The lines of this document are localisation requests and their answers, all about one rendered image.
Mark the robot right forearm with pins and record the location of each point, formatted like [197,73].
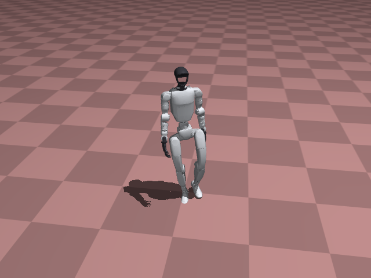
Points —
[164,129]

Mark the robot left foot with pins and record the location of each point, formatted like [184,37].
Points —
[197,190]

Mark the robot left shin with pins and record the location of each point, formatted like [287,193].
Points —
[198,175]

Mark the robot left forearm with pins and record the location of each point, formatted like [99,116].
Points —
[201,121]

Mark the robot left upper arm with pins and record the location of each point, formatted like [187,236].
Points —
[198,101]

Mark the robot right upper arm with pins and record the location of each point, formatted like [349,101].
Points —
[165,97]

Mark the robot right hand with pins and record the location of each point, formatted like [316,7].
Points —
[164,141]

